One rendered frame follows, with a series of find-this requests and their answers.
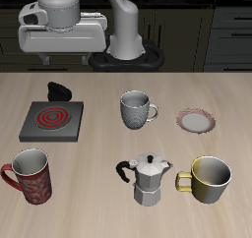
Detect yellow and white mug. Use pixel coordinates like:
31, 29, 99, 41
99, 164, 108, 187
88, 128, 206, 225
174, 155, 232, 205

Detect dark kitchen cupboards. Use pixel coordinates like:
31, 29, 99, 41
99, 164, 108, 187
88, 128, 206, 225
0, 0, 252, 74

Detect silver moka pot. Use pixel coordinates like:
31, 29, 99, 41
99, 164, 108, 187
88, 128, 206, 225
115, 152, 174, 208

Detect round black knob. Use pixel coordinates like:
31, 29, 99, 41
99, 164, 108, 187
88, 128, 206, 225
46, 81, 73, 102

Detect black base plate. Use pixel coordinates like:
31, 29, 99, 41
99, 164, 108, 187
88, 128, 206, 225
88, 39, 165, 73

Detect grey patterned mug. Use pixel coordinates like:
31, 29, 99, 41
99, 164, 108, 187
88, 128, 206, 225
119, 89, 159, 130

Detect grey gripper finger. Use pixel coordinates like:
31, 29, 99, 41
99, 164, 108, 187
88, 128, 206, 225
36, 51, 51, 66
82, 52, 94, 66

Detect red rimmed plate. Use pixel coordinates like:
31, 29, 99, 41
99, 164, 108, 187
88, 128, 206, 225
176, 107, 217, 135

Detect red patterned mug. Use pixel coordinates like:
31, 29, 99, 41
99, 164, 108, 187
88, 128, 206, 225
0, 149, 53, 206

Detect dark grey stove plate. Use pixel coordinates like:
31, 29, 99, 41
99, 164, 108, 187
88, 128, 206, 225
19, 100, 85, 144

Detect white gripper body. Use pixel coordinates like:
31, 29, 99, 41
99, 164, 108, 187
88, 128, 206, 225
17, 12, 108, 53

